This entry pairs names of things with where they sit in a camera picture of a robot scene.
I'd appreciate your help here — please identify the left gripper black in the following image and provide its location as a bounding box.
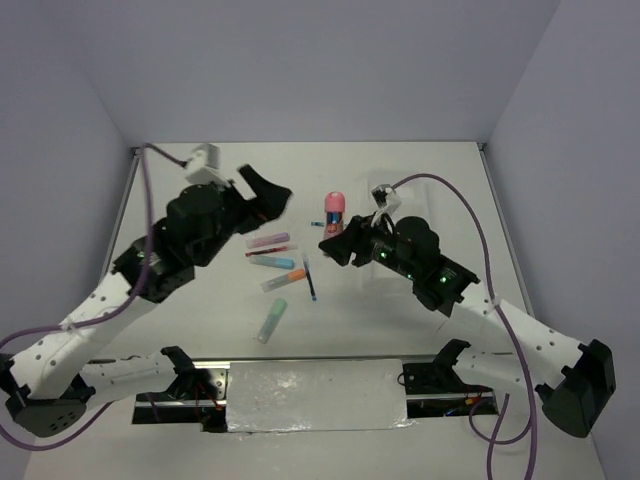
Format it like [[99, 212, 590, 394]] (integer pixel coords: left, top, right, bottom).
[[195, 165, 291, 268]]

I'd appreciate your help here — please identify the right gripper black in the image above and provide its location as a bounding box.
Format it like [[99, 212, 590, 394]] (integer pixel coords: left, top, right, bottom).
[[319, 210, 418, 280]]

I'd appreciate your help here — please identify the pink capped glue bottle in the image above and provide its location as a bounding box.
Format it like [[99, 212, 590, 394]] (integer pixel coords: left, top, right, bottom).
[[323, 191, 346, 240]]

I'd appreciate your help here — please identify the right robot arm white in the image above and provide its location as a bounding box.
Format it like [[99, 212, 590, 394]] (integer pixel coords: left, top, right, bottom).
[[319, 216, 616, 438]]

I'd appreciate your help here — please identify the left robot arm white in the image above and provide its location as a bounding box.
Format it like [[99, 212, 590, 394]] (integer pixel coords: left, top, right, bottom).
[[1, 165, 292, 438]]

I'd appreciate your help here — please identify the purple capped lead case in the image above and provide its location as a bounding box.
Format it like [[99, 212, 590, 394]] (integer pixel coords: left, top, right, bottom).
[[246, 232, 290, 249]]

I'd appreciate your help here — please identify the clear plastic compartment tray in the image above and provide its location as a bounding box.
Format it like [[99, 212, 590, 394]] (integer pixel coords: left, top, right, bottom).
[[353, 169, 432, 296]]

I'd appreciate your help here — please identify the orange capped lead case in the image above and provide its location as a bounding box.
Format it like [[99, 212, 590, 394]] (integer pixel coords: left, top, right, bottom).
[[261, 269, 306, 292]]

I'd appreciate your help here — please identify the red ink pen refill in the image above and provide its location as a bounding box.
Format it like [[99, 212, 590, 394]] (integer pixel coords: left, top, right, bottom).
[[244, 244, 298, 258]]

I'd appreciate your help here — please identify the dark blue pen refill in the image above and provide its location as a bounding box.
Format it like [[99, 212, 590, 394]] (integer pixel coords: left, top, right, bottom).
[[301, 253, 317, 302]]

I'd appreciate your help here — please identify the blue capped lead case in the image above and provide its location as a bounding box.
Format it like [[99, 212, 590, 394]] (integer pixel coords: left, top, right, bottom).
[[248, 256, 296, 270]]

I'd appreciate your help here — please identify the green capped lead case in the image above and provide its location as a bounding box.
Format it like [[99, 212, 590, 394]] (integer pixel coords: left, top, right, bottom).
[[256, 298, 288, 344]]

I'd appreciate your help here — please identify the silver foil covered plate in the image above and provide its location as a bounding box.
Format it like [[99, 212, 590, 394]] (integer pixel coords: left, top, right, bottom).
[[226, 359, 410, 433]]

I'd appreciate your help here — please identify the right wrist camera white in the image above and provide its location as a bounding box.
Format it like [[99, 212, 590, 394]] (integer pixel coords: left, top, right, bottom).
[[371, 184, 401, 225]]

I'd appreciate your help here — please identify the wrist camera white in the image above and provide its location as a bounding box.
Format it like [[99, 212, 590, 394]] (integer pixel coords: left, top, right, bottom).
[[184, 143, 226, 185], [371, 184, 401, 225]]

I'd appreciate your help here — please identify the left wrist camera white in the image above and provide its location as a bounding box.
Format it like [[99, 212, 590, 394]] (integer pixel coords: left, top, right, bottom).
[[184, 143, 226, 185]]

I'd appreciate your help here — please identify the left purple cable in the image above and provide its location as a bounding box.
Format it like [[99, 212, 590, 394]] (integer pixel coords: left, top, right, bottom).
[[0, 143, 187, 449]]

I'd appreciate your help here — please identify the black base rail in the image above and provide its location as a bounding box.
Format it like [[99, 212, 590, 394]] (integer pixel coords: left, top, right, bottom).
[[132, 358, 497, 434]]

